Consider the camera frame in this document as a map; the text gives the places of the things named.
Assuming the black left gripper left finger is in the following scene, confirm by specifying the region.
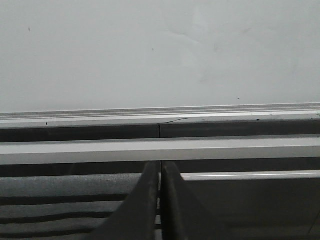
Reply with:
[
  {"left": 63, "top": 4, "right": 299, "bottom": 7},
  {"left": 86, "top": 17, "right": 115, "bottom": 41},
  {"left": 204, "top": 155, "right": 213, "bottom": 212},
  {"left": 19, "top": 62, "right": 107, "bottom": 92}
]
[{"left": 85, "top": 162, "right": 159, "bottom": 240}]

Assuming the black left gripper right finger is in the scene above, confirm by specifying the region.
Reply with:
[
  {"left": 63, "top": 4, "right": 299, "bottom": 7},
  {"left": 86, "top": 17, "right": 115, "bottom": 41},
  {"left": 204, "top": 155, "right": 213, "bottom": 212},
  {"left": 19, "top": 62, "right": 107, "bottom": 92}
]
[{"left": 161, "top": 160, "right": 320, "bottom": 240}]

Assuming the white whiteboard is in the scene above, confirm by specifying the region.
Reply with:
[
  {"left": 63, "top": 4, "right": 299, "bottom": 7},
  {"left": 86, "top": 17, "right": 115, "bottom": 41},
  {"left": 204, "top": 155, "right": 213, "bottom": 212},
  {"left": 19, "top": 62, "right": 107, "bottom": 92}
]
[{"left": 0, "top": 0, "right": 320, "bottom": 113}]

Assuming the white metal pegboard frame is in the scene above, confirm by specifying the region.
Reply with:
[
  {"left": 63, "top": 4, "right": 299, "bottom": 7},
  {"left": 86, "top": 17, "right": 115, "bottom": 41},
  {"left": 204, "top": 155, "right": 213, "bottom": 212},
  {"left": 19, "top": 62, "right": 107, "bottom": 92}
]
[{"left": 0, "top": 135, "right": 320, "bottom": 240}]

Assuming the aluminium whiteboard tray rail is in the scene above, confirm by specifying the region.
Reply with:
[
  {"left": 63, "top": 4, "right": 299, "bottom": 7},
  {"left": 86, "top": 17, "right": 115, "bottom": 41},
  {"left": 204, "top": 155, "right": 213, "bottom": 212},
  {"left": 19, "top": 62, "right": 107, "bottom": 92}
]
[{"left": 0, "top": 102, "right": 320, "bottom": 129}]

